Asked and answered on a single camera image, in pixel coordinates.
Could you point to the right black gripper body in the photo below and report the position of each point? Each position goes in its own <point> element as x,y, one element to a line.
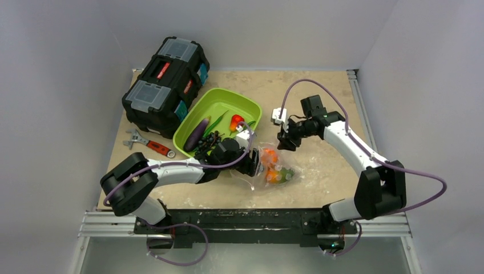
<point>289,137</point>

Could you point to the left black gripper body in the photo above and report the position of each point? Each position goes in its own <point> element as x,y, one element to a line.
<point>245,166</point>

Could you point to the orange fake orange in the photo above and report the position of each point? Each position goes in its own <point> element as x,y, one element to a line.
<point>269,157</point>

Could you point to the clear zip top bag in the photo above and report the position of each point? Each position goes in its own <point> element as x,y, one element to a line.
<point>258,183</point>

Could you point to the dark fake grape bunch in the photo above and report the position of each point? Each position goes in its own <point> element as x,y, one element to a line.
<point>207,143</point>

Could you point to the lime green plastic tray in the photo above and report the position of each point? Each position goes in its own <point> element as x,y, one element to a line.
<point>214,103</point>

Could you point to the purple fake eggplant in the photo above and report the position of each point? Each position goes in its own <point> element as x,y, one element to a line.
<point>195,136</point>

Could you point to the green fake chili pepper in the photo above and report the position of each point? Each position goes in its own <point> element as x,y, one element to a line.
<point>250,124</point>

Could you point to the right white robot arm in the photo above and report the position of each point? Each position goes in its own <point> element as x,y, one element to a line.
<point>380,190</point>

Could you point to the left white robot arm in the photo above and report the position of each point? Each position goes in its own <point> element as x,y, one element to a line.
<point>128,186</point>

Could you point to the black plastic toolbox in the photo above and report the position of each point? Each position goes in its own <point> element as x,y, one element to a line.
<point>162,94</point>

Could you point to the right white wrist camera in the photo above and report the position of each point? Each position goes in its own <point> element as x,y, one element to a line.
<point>279,117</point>

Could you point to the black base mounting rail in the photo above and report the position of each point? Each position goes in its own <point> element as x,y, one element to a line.
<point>306,227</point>

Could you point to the red handled adjustable wrench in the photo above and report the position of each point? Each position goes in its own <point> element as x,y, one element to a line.
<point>137,138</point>

